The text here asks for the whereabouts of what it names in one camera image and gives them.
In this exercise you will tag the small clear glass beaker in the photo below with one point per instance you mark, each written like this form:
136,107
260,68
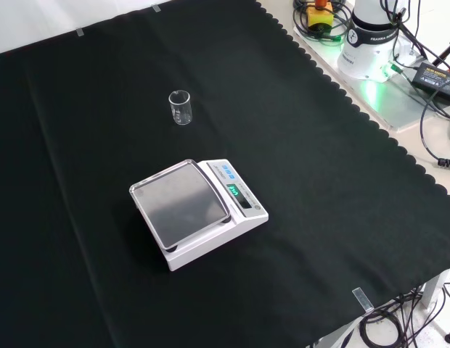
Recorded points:
180,108

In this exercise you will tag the white electronic balance steel pan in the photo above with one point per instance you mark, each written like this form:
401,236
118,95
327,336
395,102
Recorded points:
214,232

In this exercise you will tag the black table cloth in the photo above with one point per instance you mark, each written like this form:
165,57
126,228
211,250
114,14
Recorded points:
283,145

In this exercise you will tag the pale base board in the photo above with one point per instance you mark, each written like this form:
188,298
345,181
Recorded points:
392,105

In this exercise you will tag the yellow stop button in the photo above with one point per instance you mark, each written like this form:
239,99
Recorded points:
320,14

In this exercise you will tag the black power adapter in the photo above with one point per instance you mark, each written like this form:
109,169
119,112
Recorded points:
433,78

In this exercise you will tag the grey table leg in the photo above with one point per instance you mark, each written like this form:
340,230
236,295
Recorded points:
435,290

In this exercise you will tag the black tripod leg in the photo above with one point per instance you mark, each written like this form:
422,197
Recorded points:
448,49

